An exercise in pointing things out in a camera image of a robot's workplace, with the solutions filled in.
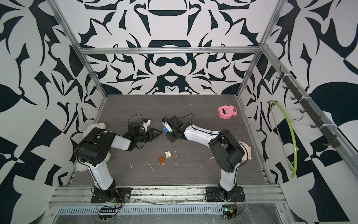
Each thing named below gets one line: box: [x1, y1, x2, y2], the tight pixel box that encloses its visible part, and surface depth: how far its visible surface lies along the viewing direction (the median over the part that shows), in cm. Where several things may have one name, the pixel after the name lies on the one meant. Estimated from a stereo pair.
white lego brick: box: [165, 150, 172, 159], surface depth 89 cm
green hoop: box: [267, 100, 298, 179], surface depth 65 cm
